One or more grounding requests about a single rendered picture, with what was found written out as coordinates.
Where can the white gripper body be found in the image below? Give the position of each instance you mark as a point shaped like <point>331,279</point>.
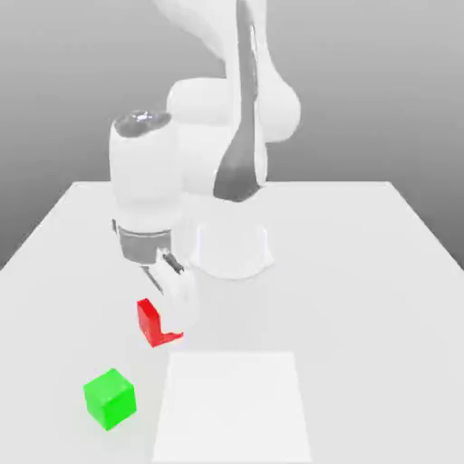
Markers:
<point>170,290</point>

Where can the small red cube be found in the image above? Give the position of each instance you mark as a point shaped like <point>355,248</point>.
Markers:
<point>145,320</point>

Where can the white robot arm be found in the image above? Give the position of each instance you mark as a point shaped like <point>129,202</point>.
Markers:
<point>145,174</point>

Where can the small green cube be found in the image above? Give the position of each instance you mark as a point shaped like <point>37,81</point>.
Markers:
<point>108,398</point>

